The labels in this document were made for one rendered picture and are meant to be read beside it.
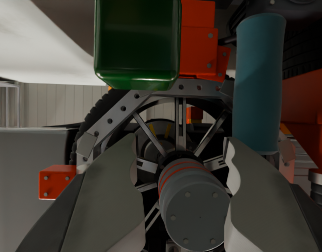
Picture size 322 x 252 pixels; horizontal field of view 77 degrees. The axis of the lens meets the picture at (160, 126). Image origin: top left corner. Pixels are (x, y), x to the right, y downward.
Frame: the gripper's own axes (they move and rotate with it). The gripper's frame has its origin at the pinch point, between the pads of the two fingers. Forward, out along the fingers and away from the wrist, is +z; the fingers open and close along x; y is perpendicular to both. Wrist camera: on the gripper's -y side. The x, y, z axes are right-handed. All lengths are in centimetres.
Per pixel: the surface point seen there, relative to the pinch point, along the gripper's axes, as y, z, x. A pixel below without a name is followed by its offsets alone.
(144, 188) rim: 38, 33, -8
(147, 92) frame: 8.6, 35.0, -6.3
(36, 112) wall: 178, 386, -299
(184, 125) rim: 20.7, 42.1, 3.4
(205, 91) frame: 8.4, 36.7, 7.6
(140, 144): 45, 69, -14
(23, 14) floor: -9, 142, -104
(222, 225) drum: 25.3, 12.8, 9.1
